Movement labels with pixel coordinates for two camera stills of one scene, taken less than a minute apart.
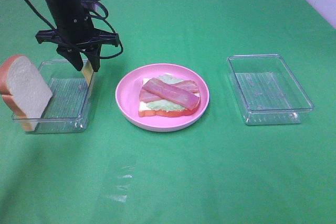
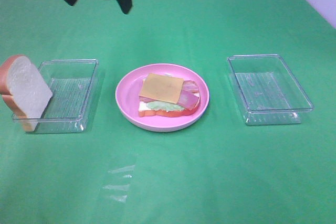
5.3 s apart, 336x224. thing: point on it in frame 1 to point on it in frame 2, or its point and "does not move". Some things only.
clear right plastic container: x=268 y=92 does not move
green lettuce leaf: x=166 y=105 does not move
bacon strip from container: x=168 y=92 to x=190 y=85
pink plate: x=128 y=88 does not move
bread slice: x=24 y=89 does not move
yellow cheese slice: x=87 y=72 to x=166 y=88
